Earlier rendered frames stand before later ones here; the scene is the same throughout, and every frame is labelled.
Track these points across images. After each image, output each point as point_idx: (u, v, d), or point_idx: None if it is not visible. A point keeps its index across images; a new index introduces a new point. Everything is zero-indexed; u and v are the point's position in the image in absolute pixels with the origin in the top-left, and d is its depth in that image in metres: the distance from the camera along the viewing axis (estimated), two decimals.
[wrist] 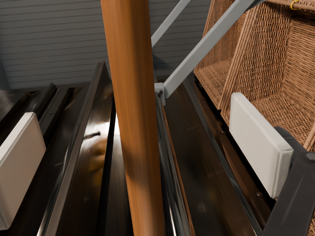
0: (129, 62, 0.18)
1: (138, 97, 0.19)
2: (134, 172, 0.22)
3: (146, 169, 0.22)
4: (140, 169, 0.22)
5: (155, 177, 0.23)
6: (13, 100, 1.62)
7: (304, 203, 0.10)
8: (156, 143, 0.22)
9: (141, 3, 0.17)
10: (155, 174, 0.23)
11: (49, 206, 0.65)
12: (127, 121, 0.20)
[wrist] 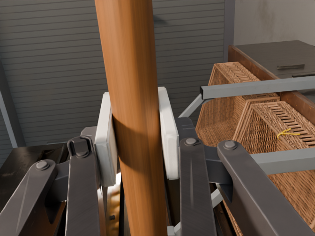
0: (130, 84, 0.16)
1: (140, 122, 0.17)
2: (136, 202, 0.20)
3: (149, 200, 0.20)
4: (143, 200, 0.20)
5: (160, 208, 0.21)
6: (32, 162, 1.79)
7: (201, 182, 0.12)
8: (161, 171, 0.20)
9: (145, 16, 0.14)
10: (160, 204, 0.20)
11: None
12: (128, 148, 0.18)
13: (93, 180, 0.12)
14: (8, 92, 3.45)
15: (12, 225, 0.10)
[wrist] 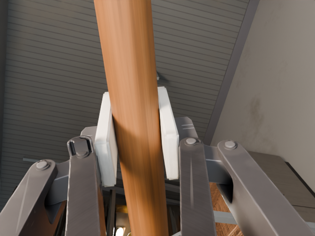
0: (130, 85, 0.16)
1: (140, 123, 0.17)
2: (137, 204, 0.20)
3: (150, 202, 0.20)
4: (144, 201, 0.20)
5: (161, 209, 0.21)
6: None
7: (201, 182, 0.12)
8: (161, 173, 0.20)
9: (144, 17, 0.15)
10: (161, 205, 0.20)
11: None
12: (129, 149, 0.18)
13: (93, 180, 0.12)
14: (2, 102, 3.48)
15: (12, 225, 0.10)
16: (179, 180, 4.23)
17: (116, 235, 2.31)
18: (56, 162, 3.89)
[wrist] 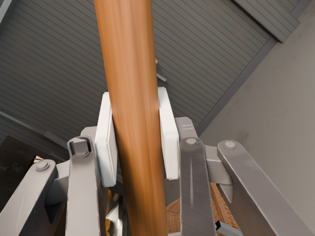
0: (130, 86, 0.16)
1: (140, 124, 0.17)
2: (137, 204, 0.20)
3: (150, 202, 0.20)
4: (143, 201, 0.20)
5: (160, 209, 0.21)
6: (24, 165, 1.80)
7: (201, 182, 0.12)
8: (161, 173, 0.20)
9: (145, 18, 0.14)
10: (160, 205, 0.21)
11: None
12: (128, 150, 0.18)
13: (93, 180, 0.12)
14: None
15: (12, 225, 0.10)
16: None
17: None
18: (26, 123, 3.63)
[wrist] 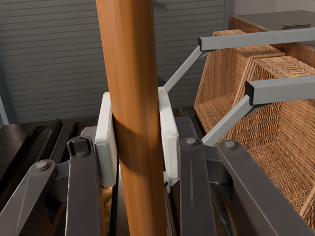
0: (131, 82, 0.16)
1: (140, 121, 0.17)
2: (136, 203, 0.20)
3: (149, 201, 0.20)
4: (142, 200, 0.20)
5: (160, 208, 0.21)
6: (21, 137, 1.69)
7: (201, 182, 0.12)
8: (161, 171, 0.19)
9: (146, 15, 0.15)
10: (160, 204, 0.20)
11: None
12: (128, 147, 0.18)
13: (93, 180, 0.12)
14: (3, 79, 3.36)
15: (12, 225, 0.10)
16: None
17: None
18: None
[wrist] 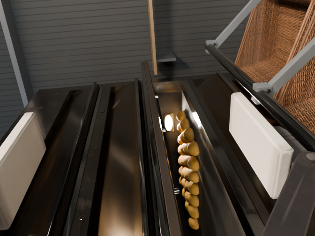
0: None
1: None
2: None
3: None
4: None
5: None
6: (61, 99, 1.67)
7: (304, 203, 0.10)
8: None
9: None
10: None
11: (159, 196, 0.70)
12: None
13: None
14: (22, 58, 3.34)
15: None
16: None
17: (166, 125, 1.96)
18: None
